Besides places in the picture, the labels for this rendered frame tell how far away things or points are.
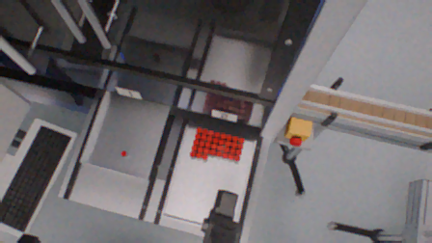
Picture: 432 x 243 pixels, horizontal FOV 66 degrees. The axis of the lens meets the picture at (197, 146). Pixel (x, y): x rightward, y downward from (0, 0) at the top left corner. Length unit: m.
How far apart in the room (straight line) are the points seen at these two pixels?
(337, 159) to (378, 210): 0.38
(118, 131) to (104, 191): 0.23
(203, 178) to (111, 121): 0.42
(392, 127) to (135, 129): 0.93
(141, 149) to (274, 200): 1.10
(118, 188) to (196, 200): 0.29
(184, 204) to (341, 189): 1.27
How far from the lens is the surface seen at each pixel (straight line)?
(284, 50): 0.73
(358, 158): 2.33
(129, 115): 1.32
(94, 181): 1.29
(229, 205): 0.85
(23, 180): 1.46
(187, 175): 1.22
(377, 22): 2.79
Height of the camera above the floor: 2.08
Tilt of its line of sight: 75 degrees down
